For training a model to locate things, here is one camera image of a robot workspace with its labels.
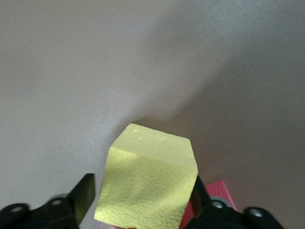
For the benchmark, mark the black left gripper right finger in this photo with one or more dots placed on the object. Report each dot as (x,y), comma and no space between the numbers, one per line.
(214,214)

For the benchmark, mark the yellow foam cube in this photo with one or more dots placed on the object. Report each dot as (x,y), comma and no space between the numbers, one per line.
(147,181)

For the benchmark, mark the red foam cube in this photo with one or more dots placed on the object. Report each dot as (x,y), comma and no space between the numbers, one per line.
(219,190)

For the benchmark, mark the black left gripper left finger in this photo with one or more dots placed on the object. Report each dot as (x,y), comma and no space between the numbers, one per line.
(59,212)

